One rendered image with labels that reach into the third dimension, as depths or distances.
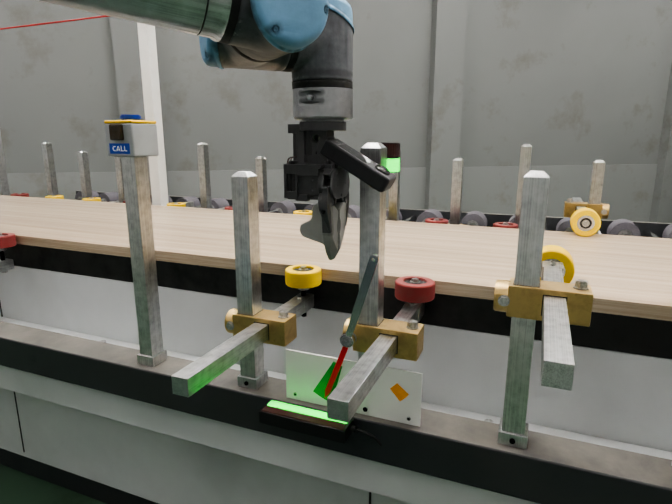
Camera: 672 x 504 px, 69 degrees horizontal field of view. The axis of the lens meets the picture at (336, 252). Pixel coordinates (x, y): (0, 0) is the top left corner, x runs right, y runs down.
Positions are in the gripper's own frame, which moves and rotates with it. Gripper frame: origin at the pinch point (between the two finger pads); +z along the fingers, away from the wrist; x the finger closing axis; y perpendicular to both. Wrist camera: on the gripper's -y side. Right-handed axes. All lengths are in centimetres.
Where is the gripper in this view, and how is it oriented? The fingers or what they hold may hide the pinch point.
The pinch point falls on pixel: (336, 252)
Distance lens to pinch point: 78.1
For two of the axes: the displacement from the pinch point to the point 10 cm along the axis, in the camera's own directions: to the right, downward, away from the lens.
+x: -3.8, 2.1, -9.0
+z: 0.0, 9.7, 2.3
